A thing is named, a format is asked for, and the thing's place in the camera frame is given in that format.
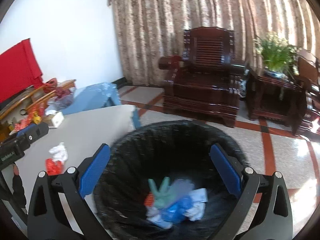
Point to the glass fruit bowl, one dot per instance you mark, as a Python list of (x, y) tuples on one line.
[(61, 103)]

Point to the red apples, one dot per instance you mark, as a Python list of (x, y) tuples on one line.
[(61, 92)]

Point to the crumpled white tissue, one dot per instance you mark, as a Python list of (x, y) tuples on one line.
[(59, 153)]

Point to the green rubber glove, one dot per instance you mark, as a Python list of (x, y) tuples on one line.
[(162, 196)]

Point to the dark wooden side table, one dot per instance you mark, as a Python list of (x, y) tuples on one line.
[(271, 98)]

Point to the potted green plant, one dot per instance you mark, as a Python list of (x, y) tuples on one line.
[(278, 55)]

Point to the red crumpled wrapper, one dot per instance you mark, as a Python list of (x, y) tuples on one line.
[(54, 167)]

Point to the tissue box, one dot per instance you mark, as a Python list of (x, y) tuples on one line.
[(54, 120)]

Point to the blue plastic bag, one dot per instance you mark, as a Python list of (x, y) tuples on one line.
[(180, 201)]

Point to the snack basket with red packets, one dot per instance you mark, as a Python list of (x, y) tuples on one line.
[(19, 119)]

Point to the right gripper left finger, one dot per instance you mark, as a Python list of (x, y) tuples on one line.
[(46, 216)]

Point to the wooden tv cabinet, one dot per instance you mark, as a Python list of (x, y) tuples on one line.
[(27, 99)]

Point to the dark wooden armchair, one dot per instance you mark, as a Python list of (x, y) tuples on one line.
[(205, 79)]

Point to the red cloth over television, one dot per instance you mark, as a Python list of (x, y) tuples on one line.
[(19, 70)]

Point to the floral beige curtain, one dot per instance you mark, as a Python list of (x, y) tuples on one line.
[(157, 36)]

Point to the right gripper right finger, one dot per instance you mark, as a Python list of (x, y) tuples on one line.
[(273, 217)]

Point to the orange foam net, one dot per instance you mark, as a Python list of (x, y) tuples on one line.
[(149, 200)]

